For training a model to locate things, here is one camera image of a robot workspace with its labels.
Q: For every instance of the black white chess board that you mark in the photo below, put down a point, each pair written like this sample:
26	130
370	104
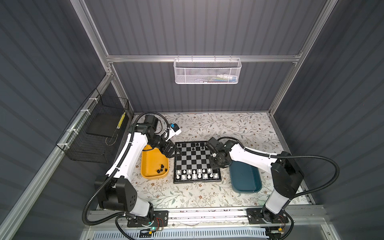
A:
193	164

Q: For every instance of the markers in white basket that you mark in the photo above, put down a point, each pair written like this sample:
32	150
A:
231	79

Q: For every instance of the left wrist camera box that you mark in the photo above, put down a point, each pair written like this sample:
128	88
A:
173	130

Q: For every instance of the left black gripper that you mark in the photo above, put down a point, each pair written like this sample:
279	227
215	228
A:
169	154

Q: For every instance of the white wire mesh basket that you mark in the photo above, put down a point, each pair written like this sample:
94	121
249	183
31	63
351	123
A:
189	71

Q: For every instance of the aluminium front rail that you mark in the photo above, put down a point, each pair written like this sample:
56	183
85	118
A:
238	217

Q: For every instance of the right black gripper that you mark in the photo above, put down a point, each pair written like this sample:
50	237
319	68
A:
213	165

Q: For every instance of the black foam pad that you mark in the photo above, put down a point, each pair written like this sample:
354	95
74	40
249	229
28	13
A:
104	125

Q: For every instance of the black pieces in yellow tray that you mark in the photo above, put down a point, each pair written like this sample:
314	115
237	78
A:
162	169

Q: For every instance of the yellow marker pen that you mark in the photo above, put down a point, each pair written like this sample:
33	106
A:
121	120

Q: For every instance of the black wire mesh basket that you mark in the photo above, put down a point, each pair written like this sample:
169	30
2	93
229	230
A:
80	146

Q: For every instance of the teal plastic tray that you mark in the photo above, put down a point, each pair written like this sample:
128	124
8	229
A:
245	178

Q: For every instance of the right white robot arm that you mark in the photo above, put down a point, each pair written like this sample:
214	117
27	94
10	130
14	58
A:
285	172

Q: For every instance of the yellow plastic tray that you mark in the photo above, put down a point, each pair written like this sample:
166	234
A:
151	159

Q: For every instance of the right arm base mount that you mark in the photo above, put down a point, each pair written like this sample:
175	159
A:
264	216

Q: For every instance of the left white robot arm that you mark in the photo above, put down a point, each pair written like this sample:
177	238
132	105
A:
114	190

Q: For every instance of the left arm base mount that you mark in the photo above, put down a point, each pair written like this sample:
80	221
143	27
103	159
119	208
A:
154	219

